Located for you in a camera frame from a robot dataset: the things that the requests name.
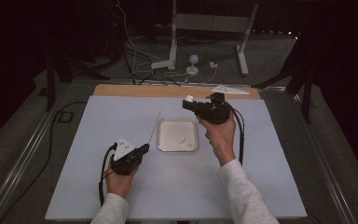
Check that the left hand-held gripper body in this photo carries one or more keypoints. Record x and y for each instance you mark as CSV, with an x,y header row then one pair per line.
x,y
126,158

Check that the person's left hand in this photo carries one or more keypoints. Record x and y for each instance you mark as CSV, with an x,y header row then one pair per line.
x,y
119,185

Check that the white plug adapter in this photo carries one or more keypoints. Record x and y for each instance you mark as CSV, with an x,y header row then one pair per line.
x,y
213,65

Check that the white power strip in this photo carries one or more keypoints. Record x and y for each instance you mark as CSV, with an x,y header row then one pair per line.
x,y
162,64

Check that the black square floor plate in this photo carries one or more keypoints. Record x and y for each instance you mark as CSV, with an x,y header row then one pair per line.
x,y
58,117

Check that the metal floor rail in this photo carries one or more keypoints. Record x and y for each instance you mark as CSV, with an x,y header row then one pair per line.
x,y
323,155
18,165

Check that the white desk frame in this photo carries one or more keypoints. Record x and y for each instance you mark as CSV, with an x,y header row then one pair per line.
x,y
211,23

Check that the white rectangular tray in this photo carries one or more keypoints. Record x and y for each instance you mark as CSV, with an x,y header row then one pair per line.
x,y
174,130

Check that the pale grey table sheet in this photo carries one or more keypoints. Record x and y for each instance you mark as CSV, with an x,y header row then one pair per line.
x,y
105,124

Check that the person's right hand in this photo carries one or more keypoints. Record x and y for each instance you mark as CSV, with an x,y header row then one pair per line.
x,y
222,140

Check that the white round desk lamp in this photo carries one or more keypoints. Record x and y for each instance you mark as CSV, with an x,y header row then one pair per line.
x,y
193,59

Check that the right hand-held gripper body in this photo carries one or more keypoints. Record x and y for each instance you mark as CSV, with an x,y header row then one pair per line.
x,y
214,112

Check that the black stand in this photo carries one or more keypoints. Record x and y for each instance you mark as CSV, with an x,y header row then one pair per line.
x,y
306,99
50,87

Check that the white marshmallow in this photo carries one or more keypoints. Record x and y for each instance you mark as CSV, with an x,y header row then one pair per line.
x,y
191,144
189,98
180,139

